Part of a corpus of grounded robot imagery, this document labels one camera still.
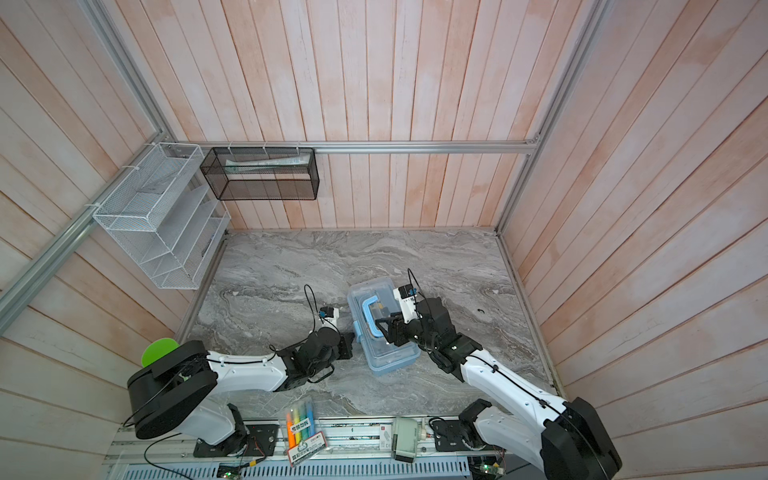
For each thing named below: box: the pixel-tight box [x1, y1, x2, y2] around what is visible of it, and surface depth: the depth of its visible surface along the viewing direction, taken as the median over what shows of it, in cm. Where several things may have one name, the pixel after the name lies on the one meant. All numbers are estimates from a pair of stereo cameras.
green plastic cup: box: [141, 338, 180, 368], surface depth 74 cm
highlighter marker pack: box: [286, 401, 328, 467], surface depth 74 cm
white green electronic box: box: [391, 417, 418, 463], surface depth 70 cm
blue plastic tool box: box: [347, 277, 421, 375], surface depth 84 cm
